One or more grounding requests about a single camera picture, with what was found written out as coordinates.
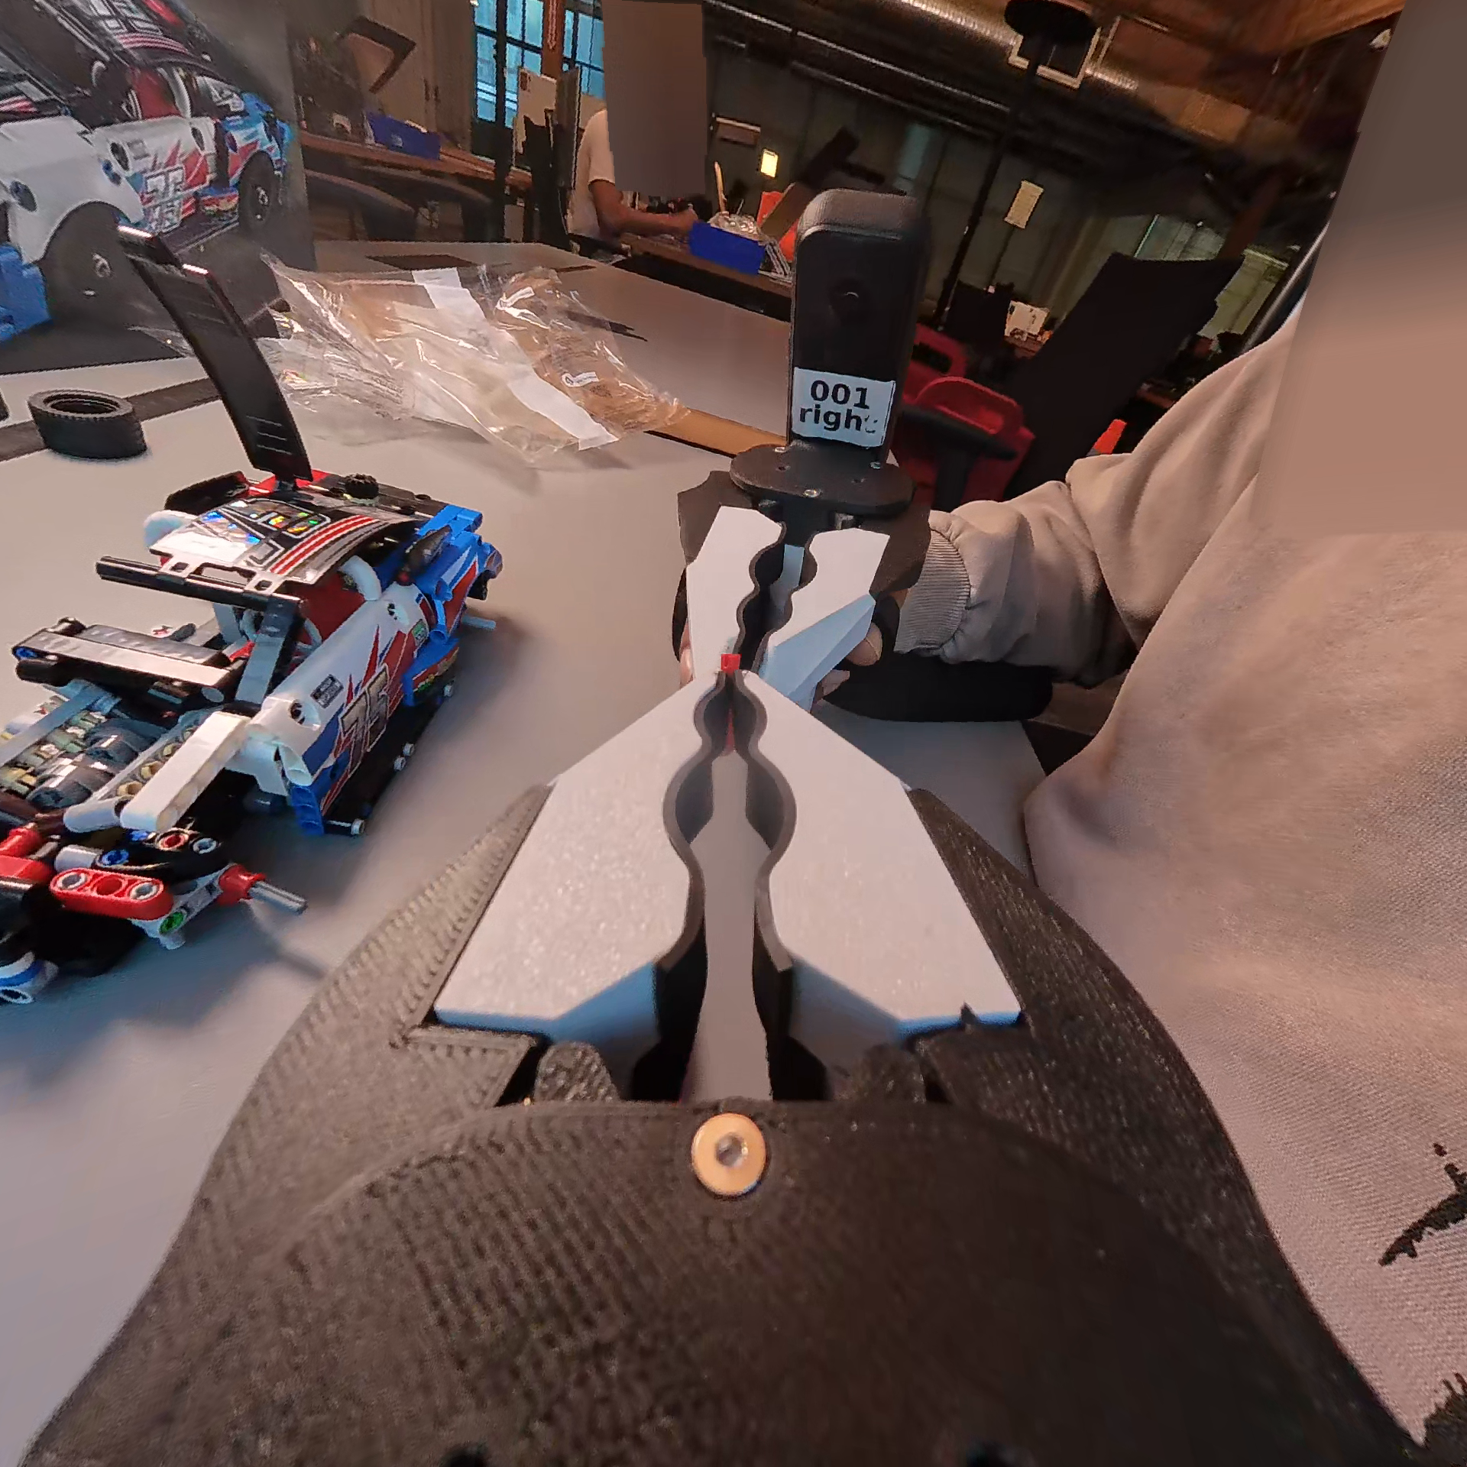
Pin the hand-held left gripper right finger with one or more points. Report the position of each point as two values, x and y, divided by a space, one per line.
895 918

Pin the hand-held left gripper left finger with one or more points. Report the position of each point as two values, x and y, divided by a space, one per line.
574 918

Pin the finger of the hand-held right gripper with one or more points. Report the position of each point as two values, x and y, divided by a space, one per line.
838 619
717 584

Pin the small red lego pin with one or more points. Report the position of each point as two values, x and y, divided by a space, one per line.
730 689

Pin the person's right forearm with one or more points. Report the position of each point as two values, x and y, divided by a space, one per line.
1089 551

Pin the blue white lego race car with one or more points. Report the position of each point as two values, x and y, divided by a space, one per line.
230 689

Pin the black lego tire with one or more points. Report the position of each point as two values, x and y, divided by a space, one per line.
87 425

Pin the lego set box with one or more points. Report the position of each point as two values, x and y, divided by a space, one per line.
127 149

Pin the person's right hand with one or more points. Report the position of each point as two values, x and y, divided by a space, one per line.
888 626

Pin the small blue bin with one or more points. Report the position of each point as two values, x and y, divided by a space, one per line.
726 247

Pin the red office chair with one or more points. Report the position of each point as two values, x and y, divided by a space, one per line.
964 425

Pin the orange traffic cone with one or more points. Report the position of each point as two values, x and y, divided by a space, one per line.
1110 437

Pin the pile of clear plastic bags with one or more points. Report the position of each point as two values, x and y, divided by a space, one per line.
459 345

